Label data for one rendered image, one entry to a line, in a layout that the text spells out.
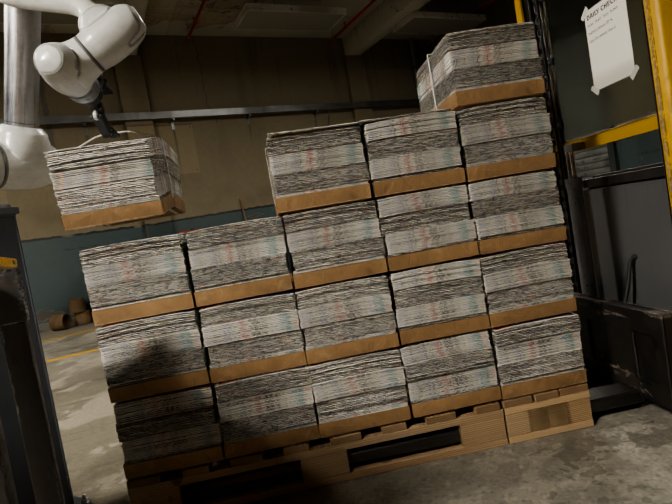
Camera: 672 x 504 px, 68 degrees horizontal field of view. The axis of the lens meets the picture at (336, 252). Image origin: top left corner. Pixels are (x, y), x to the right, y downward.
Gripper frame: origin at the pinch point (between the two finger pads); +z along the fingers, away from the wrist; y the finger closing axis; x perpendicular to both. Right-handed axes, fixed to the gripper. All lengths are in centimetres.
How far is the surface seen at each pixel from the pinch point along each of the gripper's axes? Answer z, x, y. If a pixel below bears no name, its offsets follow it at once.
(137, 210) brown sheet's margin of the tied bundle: -14.3, 7.6, 35.0
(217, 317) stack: -15, 26, 70
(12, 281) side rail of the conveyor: -49, -11, 52
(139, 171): -16.6, 10.4, 24.3
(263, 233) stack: -16, 43, 48
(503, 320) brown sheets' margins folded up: -13, 112, 86
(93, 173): -17.0, -2.2, 23.1
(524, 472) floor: -27, 105, 126
